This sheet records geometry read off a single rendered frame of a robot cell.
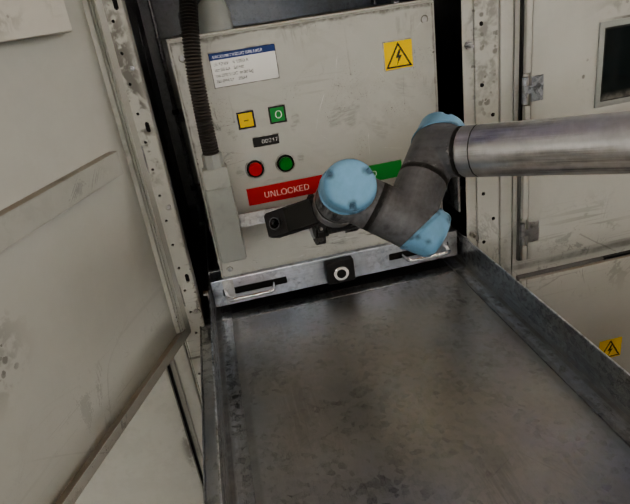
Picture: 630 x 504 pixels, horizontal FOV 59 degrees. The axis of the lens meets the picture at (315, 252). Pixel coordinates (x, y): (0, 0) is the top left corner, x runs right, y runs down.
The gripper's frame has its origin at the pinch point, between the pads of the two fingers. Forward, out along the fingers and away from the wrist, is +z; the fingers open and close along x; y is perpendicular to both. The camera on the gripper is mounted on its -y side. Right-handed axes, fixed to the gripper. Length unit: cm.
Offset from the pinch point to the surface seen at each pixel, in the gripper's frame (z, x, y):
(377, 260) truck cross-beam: 10.0, -8.6, 13.9
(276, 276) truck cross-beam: 9.4, -7.5, -8.1
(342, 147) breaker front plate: -1.7, 14.1, 9.4
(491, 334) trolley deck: -11.9, -26.8, 25.8
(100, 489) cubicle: 25, -44, -55
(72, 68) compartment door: -23.0, 28.2, -33.5
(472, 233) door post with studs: 5.5, -7.5, 34.2
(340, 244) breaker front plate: 8.6, -3.7, 6.5
